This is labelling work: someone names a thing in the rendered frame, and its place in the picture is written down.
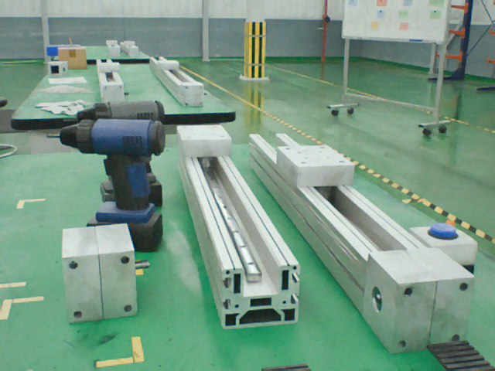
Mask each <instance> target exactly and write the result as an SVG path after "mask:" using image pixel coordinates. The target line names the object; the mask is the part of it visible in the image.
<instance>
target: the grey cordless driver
mask: <svg viewBox="0 0 495 371"><path fill-rule="evenodd" d="M76 116H77V117H65V118H63V121H77V124H79V123H80V121H81V120H93V121H97V119H125V120H151V121H153V124H154V122H155V121H161V122H162V124H164V123H165V109H164V106H163V103H162V102H161V101H160V100H156V101H155V102H153V100H121V101H113V102H109V103H108V105H106V104H105V103H101V104H94V106H93V107H89V108H87V109H83V110H81V111H77V112H76ZM138 159H142V161H145V168H146V172H147V176H148V184H149V188H150V193H149V194H148V201H149V203H152V204H154V205H155V206H161V205H162V204H163V194H162V184H161V183H159V181H158V180H157V178H156V176H155V174H154V173H153V172H152V169H151V165H150V161H151V160H152V156H151V157H148V156H139V157H138ZM100 190H101V195H102V201H103V203H105V202H114V193H113V189H112V184H111V176H110V175H109V176H108V180H104V181H102V182H101V185H100Z"/></svg>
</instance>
